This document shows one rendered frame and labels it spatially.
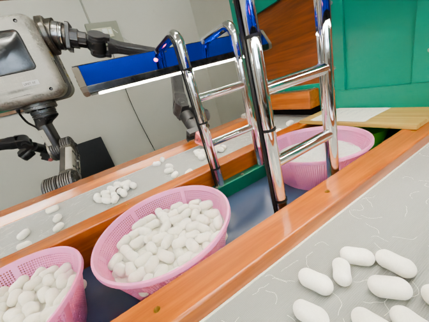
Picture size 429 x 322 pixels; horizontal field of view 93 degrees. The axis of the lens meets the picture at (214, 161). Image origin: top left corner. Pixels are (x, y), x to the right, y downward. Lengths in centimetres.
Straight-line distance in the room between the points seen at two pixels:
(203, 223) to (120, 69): 44
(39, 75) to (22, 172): 174
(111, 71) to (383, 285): 64
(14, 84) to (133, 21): 195
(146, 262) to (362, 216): 36
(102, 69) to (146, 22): 243
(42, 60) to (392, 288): 128
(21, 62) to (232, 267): 118
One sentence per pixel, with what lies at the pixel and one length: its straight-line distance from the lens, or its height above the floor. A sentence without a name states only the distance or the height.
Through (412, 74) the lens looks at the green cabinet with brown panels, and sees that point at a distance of 82.
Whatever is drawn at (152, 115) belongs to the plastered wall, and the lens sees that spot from 283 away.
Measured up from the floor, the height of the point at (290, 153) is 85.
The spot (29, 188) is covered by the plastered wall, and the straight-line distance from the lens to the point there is 288.
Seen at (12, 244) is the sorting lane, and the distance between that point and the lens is 79.
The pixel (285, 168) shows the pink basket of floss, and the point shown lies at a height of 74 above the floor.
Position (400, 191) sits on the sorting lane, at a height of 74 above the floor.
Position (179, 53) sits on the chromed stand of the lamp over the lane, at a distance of 53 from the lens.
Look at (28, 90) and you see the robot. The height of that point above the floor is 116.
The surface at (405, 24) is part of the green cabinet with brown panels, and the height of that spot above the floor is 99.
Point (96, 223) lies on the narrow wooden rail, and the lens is 56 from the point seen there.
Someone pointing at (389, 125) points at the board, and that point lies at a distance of 69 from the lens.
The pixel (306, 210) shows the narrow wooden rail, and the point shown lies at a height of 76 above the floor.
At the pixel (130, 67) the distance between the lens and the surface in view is 64.
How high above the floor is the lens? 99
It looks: 21 degrees down
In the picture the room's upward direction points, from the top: 16 degrees counter-clockwise
